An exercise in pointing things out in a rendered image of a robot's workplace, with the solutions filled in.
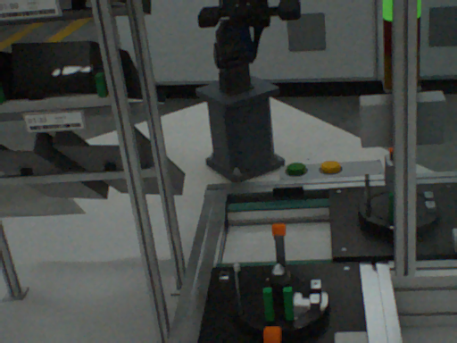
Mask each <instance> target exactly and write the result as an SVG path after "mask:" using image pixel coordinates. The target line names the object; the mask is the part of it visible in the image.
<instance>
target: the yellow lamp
mask: <svg viewBox="0 0 457 343"><path fill-rule="evenodd" d="M383 75H384V87H386V88H387V89H389V90H392V56H388V55H386V54H384V58H383Z"/></svg>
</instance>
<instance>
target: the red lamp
mask: <svg viewBox="0 0 457 343"><path fill-rule="evenodd" d="M383 28H384V54H386V55H388V56H392V22H391V21H388V20H386V19H384V18H383Z"/></svg>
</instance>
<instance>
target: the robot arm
mask: <svg viewBox="0 0 457 343"><path fill-rule="evenodd" d="M300 13H301V5H300V0H280V2H279V4H278V5H277V6H269V2H268V0H219V6H211V7H204V8H202V9H201V12H199V14H198V15H197V23H198V27H200V28H210V27H216V26H217V25H218V23H220V25H219V27H218V28H217V29H216V33H215V36H216V42H214V43H213V59H214V63H215V65H216V68H217V69H220V72H219V73H218V74H219V80H220V86H219V89H220V90H221V91H224V92H226V93H228V94H229V95H236V94H239V93H241V92H243V91H248V90H250V89H253V88H254V85H252V84H251V81H250V67H249V63H253V61H254V59H256V57H257V54H258V46H259V43H260V39H261V37H262V31H263V30H264V28H267V27H269V26H270V17H272V16H278V17H279V18H280V19H281V20H282V21H292V20H298V19H300ZM250 27H253V41H252V39H251V35H250Z"/></svg>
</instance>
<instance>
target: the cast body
mask: <svg viewBox="0 0 457 343"><path fill-rule="evenodd" d="M384 181H385V184H386V194H387V197H388V198H389V193H392V192H394V169H393V151H391V152H390V155H385V168H384Z"/></svg>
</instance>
